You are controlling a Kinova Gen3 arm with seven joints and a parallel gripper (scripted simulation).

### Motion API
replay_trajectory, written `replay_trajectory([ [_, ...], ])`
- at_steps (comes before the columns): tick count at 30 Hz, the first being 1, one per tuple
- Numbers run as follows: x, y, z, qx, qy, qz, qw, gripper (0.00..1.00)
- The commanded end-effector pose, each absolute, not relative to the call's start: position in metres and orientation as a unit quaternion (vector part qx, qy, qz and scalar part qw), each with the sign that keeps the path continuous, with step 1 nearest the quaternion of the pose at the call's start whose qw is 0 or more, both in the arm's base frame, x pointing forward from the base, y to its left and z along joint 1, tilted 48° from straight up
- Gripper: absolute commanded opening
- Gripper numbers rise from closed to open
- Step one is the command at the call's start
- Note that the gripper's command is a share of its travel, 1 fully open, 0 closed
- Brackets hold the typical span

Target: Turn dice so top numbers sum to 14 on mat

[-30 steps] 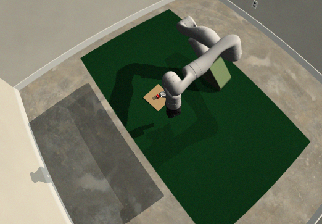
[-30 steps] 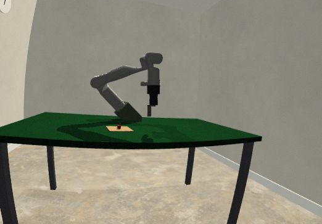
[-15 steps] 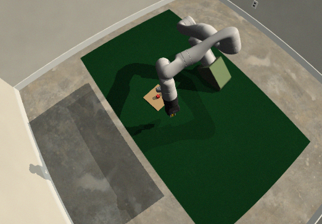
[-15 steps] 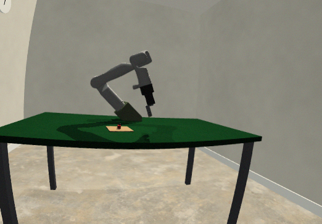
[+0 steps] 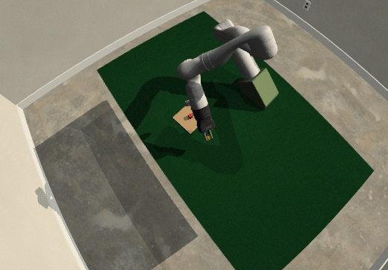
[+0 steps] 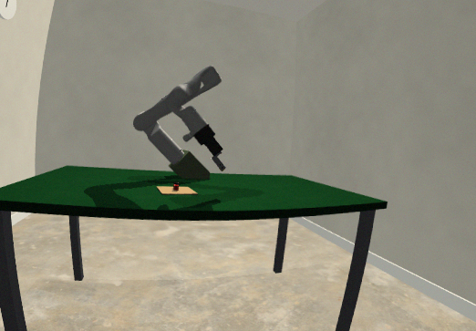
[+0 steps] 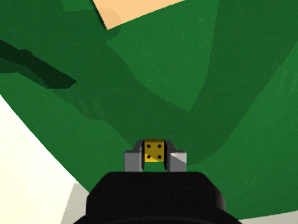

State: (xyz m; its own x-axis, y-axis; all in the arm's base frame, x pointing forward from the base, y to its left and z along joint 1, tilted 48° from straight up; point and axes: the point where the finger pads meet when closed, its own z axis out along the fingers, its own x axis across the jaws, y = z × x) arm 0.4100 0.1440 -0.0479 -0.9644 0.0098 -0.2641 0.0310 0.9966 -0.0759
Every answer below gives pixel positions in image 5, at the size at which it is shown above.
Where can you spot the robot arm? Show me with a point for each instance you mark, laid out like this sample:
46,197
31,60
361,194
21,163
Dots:
261,41

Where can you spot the cream square mat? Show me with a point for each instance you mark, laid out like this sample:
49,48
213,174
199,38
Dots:
182,118

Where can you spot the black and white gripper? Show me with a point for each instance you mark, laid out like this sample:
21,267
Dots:
202,114

